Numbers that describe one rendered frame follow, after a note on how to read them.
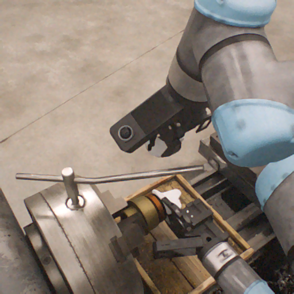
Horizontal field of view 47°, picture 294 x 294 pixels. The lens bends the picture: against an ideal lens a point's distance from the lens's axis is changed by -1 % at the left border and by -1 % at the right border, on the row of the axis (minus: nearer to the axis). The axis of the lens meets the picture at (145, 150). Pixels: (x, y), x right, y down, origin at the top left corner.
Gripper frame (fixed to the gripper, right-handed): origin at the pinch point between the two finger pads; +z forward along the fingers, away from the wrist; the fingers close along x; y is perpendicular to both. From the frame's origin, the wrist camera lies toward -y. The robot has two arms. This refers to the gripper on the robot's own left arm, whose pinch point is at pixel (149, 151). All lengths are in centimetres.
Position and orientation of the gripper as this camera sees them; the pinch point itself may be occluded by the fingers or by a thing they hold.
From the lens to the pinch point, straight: 62.2
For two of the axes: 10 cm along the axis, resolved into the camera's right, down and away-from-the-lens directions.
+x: -5.3, -8.0, 2.8
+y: 8.3, -4.1, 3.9
